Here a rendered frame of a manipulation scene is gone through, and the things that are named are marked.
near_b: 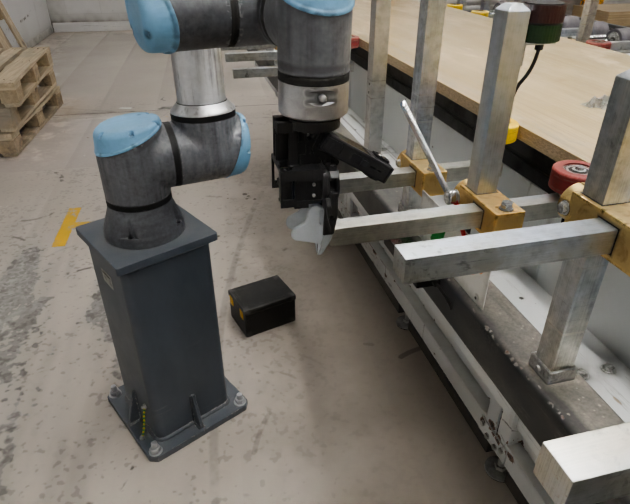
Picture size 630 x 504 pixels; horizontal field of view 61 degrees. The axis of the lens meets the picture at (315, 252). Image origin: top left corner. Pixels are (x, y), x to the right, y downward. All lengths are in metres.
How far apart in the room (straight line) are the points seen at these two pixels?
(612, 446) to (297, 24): 0.51
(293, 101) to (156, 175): 0.63
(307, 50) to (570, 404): 0.56
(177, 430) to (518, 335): 1.04
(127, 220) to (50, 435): 0.74
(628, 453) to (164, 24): 0.62
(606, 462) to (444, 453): 1.24
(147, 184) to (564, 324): 0.89
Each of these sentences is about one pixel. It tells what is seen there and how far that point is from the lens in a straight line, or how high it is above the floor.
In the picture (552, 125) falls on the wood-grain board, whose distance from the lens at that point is 1.18.
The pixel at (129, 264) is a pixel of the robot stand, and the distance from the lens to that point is 1.25.
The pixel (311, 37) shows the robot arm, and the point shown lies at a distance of 0.65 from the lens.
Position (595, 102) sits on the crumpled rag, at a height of 0.91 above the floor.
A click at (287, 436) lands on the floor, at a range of 1.61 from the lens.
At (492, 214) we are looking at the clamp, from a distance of 0.85.
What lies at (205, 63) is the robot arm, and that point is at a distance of 1.24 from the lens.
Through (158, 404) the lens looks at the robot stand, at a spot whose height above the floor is 0.15.
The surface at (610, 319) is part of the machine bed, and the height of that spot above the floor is 0.67.
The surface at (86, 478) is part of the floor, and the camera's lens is 1.63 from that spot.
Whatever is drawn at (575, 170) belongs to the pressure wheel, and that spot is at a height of 0.91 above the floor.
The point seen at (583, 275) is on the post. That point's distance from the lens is 0.72.
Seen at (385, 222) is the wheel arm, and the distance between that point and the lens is 0.80.
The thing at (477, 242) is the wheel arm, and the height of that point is 0.96.
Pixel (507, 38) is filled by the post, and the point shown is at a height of 1.11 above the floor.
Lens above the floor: 1.23
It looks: 31 degrees down
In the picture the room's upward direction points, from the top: straight up
